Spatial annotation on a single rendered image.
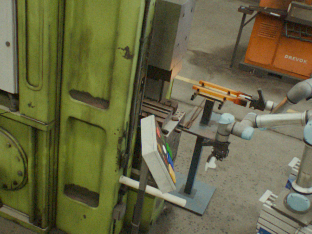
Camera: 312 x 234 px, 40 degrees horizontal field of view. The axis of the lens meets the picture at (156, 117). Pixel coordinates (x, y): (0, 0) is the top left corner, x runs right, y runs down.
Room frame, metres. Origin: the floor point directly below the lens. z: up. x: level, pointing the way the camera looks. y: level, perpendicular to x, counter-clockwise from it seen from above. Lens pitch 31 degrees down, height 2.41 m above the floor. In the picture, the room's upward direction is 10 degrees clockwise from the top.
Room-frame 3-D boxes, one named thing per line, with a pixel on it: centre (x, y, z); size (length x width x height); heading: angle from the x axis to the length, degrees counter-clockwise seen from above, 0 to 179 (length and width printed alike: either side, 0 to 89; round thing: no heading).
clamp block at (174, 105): (2.62, -0.07, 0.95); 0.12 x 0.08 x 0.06; 73
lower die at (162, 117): (2.50, 0.12, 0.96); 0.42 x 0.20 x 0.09; 73
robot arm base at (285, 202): (1.94, -0.90, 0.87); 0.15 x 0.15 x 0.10
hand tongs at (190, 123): (3.00, -0.33, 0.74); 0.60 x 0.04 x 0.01; 163
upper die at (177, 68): (2.50, 0.12, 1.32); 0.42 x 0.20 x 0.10; 73
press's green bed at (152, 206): (2.55, 0.12, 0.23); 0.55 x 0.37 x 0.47; 73
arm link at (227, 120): (2.02, -0.39, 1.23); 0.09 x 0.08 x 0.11; 67
